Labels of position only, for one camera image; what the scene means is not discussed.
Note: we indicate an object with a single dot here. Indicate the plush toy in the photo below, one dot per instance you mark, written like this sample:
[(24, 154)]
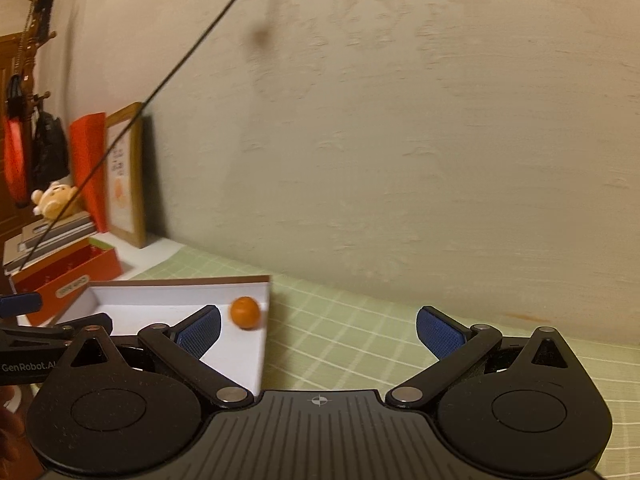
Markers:
[(52, 200)]

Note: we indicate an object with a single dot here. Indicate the wooden picture frame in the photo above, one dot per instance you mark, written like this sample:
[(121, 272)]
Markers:
[(125, 175)]

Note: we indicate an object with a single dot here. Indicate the red paper sheet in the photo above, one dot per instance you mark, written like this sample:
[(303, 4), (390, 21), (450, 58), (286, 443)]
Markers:
[(90, 160)]

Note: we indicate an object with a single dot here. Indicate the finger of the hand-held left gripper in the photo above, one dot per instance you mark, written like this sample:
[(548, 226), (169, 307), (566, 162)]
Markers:
[(40, 336), (20, 305)]

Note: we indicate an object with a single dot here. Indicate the small orange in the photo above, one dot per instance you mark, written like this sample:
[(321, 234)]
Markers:
[(245, 312)]

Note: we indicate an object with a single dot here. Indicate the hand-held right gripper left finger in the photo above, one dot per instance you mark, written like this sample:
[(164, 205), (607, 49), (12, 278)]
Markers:
[(200, 332)]

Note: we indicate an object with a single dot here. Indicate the stack of books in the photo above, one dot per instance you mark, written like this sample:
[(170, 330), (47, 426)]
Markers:
[(50, 235)]

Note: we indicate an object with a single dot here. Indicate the green checked tablecloth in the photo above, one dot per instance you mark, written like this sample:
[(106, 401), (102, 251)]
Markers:
[(350, 340)]

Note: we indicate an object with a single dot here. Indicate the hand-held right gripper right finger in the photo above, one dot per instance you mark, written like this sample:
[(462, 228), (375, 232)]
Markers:
[(440, 332)]

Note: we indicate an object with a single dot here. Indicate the black bag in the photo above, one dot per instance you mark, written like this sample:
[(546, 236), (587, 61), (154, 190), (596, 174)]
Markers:
[(50, 150)]

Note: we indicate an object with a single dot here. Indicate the orange-red box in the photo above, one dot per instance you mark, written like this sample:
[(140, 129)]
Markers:
[(65, 272)]

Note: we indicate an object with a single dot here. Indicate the red bag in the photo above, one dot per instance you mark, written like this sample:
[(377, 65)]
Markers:
[(15, 160)]

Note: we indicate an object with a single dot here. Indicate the brown cardboard box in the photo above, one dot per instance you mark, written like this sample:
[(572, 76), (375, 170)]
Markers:
[(150, 300)]

